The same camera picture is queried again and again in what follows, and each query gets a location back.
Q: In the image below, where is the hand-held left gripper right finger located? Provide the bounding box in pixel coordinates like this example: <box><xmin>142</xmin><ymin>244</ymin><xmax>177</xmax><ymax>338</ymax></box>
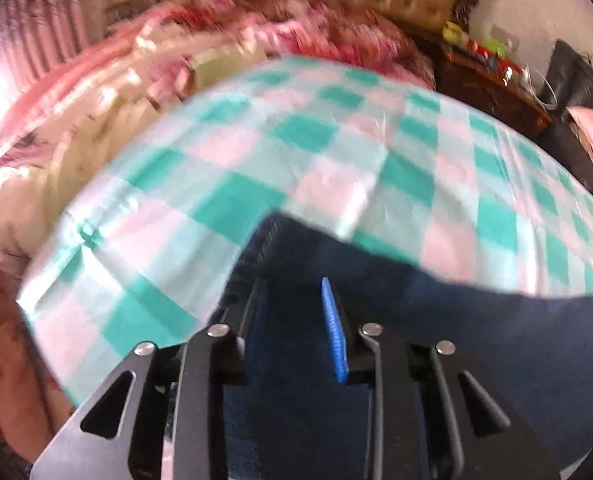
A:
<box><xmin>321</xmin><ymin>276</ymin><xmax>561</xmax><ymax>480</ymax></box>

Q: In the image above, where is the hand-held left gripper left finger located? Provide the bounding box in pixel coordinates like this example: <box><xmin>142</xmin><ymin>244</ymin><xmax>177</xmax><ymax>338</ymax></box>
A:
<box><xmin>29</xmin><ymin>278</ymin><xmax>269</xmax><ymax>480</ymax></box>

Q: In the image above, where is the blue towel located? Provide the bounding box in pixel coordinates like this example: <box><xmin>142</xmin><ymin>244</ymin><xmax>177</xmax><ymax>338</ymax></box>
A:
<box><xmin>221</xmin><ymin>210</ymin><xmax>593</xmax><ymax>480</ymax></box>

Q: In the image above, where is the green white checkered cloth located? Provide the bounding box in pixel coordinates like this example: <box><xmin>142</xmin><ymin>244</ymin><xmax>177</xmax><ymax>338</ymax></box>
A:
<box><xmin>16</xmin><ymin>55</ymin><xmax>593</xmax><ymax>407</ymax></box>

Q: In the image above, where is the cream quilt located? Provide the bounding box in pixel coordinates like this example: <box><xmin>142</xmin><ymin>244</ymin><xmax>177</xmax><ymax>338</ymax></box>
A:
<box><xmin>0</xmin><ymin>35</ymin><xmax>270</xmax><ymax>273</ymax></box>

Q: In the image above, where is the dark wooden nightstand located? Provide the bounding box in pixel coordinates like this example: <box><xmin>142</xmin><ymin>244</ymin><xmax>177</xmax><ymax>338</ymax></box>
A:
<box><xmin>417</xmin><ymin>27</ymin><xmax>553</xmax><ymax>137</ymax></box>

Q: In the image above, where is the pink floral blanket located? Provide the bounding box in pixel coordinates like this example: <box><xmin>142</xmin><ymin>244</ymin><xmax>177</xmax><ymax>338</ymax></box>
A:
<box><xmin>96</xmin><ymin>0</ymin><xmax>437</xmax><ymax>92</ymax></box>

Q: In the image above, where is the clutter of small colourful things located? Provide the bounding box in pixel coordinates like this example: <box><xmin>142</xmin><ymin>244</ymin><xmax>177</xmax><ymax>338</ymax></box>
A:
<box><xmin>441</xmin><ymin>20</ymin><xmax>530</xmax><ymax>87</ymax></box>

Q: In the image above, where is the black leather armchair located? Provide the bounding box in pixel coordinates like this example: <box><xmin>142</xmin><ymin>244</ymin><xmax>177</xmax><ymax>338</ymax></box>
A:
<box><xmin>535</xmin><ymin>39</ymin><xmax>593</xmax><ymax>203</ymax></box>

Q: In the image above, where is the pink curtain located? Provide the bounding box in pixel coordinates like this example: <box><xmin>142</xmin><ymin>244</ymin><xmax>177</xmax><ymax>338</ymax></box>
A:
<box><xmin>0</xmin><ymin>0</ymin><xmax>93</xmax><ymax>92</ymax></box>

